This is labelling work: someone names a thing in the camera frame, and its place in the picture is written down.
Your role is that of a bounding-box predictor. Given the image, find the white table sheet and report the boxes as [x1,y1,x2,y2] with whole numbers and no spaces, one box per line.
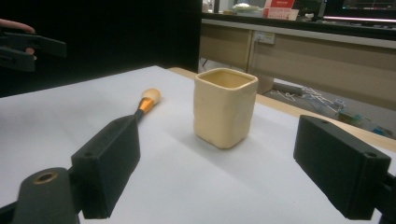
[0,64,396,224]

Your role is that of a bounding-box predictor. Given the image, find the cream square cup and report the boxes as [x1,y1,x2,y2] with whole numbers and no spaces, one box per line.
[192,67,260,149]

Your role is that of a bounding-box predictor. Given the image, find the dark monitor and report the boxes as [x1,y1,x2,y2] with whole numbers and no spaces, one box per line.
[323,0,396,23]

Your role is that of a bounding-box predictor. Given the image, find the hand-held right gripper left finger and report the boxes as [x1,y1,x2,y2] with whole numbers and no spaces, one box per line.
[70,115,142,219]

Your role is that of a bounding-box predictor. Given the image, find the white dish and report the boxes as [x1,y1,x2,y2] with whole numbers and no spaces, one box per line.
[232,2,264,14]

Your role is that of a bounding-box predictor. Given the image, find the grey tube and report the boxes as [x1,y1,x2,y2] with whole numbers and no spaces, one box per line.
[272,81,304,97]

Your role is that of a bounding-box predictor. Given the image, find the wooden spoon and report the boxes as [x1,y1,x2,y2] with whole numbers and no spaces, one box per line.
[134,88,162,121]

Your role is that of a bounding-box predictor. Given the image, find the black curtain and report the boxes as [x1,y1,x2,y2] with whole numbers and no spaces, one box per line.
[0,0,204,98]

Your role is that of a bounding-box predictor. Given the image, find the white cord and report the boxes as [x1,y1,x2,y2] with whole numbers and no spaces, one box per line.
[270,87,335,108]

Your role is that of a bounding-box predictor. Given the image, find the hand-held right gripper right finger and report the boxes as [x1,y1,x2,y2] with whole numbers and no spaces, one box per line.
[293,114,392,221]

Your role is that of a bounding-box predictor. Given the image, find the green and blue plastic bottles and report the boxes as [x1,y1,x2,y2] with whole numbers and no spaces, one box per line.
[334,98,395,138]

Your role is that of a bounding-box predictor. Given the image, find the beige desk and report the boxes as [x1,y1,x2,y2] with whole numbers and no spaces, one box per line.
[199,12,396,112]

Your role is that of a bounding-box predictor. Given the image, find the white wall socket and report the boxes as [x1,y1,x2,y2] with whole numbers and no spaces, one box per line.
[253,31,276,45]

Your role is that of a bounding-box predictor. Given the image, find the red box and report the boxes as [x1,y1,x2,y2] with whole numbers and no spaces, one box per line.
[262,0,300,21]

